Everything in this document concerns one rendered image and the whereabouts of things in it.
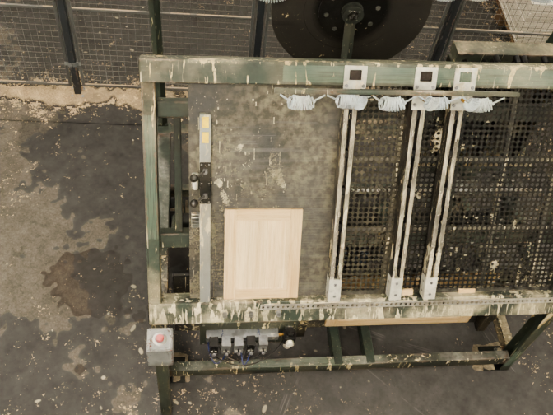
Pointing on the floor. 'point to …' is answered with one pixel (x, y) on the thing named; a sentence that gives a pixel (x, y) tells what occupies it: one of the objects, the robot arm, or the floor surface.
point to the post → (164, 389)
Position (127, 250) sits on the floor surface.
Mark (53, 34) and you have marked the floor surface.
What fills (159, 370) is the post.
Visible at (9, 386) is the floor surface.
